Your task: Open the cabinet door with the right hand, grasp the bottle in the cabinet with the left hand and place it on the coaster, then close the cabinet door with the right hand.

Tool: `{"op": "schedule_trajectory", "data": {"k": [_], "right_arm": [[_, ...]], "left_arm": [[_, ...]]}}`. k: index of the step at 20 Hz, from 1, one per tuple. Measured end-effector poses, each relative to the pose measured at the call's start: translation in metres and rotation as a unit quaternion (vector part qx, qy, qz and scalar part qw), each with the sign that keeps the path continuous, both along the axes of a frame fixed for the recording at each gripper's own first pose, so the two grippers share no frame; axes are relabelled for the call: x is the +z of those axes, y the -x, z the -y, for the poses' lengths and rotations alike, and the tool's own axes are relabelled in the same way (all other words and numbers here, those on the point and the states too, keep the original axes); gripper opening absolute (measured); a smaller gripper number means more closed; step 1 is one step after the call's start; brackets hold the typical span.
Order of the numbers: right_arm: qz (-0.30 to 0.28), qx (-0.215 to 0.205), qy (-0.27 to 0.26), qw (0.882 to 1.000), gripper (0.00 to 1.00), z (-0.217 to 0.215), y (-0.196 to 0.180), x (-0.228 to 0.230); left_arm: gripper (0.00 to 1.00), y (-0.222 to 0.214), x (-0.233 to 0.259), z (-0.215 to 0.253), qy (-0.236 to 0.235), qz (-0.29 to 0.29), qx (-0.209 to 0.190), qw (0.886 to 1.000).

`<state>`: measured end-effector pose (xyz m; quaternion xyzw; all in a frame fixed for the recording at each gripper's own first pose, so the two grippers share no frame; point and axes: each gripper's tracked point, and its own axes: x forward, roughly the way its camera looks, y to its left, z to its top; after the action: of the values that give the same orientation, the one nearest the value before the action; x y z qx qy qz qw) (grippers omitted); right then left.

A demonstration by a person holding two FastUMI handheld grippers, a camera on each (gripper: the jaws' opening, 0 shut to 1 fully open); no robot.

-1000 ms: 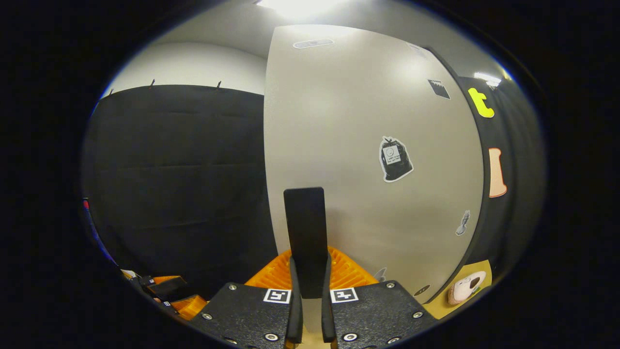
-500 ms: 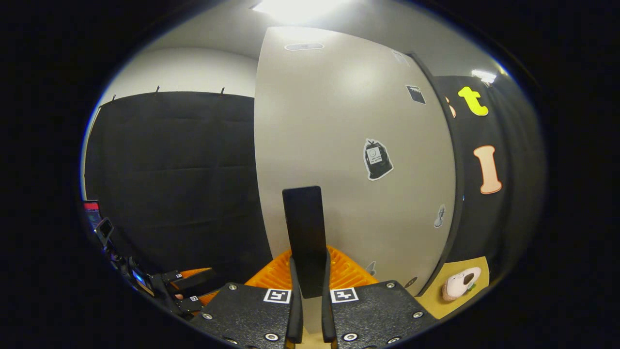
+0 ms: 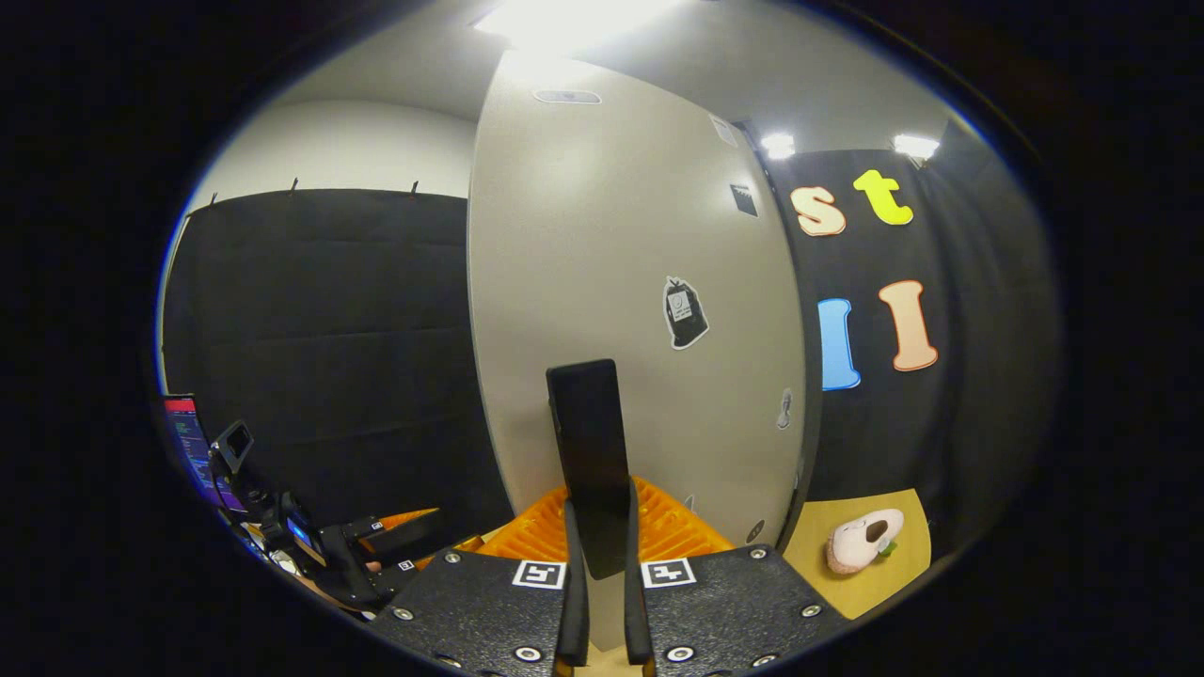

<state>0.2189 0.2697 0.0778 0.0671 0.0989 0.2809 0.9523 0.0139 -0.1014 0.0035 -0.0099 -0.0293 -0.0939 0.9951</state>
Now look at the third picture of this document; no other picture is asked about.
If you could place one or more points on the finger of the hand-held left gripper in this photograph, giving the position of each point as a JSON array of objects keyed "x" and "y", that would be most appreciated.
[
  {"x": 400, "y": 575},
  {"x": 404, "y": 531}
]

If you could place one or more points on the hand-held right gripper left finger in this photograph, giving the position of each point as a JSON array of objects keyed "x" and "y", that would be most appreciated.
[{"x": 572, "y": 611}]

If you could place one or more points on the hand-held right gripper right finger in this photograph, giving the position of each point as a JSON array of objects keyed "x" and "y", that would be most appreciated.
[{"x": 637, "y": 611}]

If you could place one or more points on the beige cabinet door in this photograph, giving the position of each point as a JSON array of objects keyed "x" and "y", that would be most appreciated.
[{"x": 611, "y": 235}]

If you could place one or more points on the computer monitor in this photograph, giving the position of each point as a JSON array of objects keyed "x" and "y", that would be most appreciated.
[{"x": 188, "y": 442}]

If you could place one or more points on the black backdrop cloth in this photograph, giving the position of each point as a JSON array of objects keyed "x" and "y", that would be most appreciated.
[{"x": 329, "y": 329}]

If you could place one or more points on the pink plush toy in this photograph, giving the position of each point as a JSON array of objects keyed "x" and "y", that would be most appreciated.
[{"x": 861, "y": 543}]

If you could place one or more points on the small ceiling light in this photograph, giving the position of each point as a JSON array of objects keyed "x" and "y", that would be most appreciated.
[
  {"x": 915, "y": 146},
  {"x": 778, "y": 145}
]

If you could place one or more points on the large ceiling light panel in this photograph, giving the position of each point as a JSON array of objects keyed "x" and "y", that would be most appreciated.
[{"x": 574, "y": 19}]

